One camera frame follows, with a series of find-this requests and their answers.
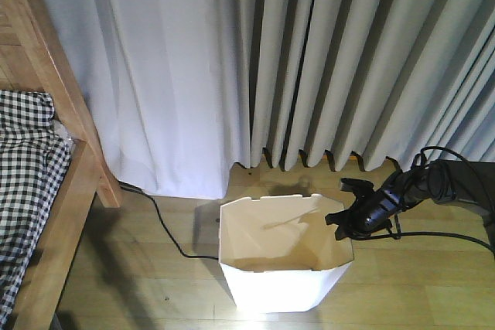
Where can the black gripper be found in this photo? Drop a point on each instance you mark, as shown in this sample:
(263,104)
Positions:
(371,213)

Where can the white trash bin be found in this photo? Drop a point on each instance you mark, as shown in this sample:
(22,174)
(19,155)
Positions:
(278,254)

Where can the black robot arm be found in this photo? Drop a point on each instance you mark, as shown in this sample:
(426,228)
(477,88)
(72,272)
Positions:
(469,185)

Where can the grey pleated curtain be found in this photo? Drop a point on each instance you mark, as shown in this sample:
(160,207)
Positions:
(373,78)

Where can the white sheer curtain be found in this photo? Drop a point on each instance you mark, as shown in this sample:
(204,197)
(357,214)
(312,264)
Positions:
(160,80)

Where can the black white checkered bedding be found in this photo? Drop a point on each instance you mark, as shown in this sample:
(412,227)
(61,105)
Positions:
(34,161)

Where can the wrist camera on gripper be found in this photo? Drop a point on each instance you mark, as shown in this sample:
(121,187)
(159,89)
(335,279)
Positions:
(361,188)

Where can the wooden bed frame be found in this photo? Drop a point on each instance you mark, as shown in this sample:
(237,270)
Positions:
(33,60)

